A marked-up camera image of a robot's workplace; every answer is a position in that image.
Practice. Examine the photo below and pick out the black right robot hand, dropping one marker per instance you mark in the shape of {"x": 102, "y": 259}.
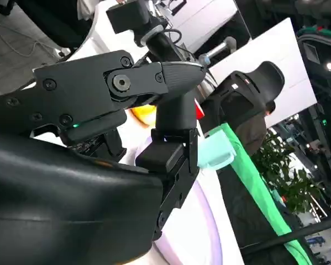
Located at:
{"x": 71, "y": 198}

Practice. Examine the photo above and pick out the pale green mug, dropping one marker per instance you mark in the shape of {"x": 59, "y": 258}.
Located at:
{"x": 216, "y": 150}

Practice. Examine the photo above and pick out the small red object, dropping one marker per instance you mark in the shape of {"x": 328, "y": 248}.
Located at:
{"x": 199, "y": 111}

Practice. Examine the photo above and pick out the black drape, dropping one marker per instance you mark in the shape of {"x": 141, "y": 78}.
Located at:
{"x": 245, "y": 220}

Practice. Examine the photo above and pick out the green cloth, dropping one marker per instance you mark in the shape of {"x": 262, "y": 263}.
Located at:
{"x": 251, "y": 179}

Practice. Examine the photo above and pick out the black rolling chair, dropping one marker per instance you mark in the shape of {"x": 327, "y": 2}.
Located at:
{"x": 52, "y": 19}

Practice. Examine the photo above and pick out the black mesh office chair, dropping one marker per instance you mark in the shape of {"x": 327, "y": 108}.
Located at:
{"x": 237, "y": 96}

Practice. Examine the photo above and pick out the green leafy plant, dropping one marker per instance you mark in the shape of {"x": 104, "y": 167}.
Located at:
{"x": 289, "y": 176}

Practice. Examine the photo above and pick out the person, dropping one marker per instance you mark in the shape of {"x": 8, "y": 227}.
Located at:
{"x": 270, "y": 107}

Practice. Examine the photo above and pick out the white desk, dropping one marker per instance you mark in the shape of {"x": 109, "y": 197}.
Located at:
{"x": 206, "y": 22}

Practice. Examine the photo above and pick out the black metal bar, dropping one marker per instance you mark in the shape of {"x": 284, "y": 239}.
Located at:
{"x": 306, "y": 230}

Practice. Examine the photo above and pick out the white board panel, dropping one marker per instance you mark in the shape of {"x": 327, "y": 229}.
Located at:
{"x": 286, "y": 55}

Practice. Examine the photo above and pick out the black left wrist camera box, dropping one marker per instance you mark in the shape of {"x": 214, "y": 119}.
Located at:
{"x": 126, "y": 15}

